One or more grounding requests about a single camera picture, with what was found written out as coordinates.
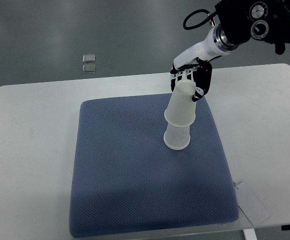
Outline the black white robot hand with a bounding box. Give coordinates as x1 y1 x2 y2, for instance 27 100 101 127
169 26 225 103

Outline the white paper cup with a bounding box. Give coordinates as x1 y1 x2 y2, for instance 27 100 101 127
164 79 196 128
163 123 190 150

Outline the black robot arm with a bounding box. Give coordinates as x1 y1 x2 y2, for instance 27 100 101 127
215 0 290 55

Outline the white paper cup on cushion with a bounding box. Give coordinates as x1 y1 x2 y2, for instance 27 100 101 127
163 123 190 150

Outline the upper metal floor plate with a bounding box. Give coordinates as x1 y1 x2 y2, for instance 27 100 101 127
82 53 95 63

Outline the blue textured cushion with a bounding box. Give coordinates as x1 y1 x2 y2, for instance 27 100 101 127
69 94 239 238

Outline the white paper tag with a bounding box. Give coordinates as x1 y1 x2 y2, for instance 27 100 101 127
235 182 270 227

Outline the white table leg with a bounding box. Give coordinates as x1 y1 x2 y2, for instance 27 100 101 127
243 228 257 240

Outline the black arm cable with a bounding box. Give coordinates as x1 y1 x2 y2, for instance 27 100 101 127
183 9 219 31

